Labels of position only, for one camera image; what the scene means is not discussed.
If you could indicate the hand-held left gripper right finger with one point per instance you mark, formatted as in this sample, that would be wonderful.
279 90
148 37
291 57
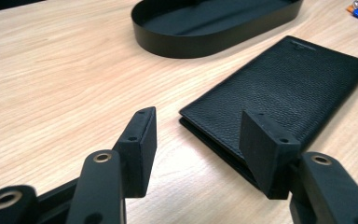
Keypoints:
265 152

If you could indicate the black leather wallet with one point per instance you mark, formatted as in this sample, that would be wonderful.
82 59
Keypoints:
292 81

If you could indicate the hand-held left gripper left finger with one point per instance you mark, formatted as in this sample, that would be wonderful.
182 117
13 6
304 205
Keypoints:
138 155

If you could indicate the black oval tray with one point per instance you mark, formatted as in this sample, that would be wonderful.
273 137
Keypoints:
199 43

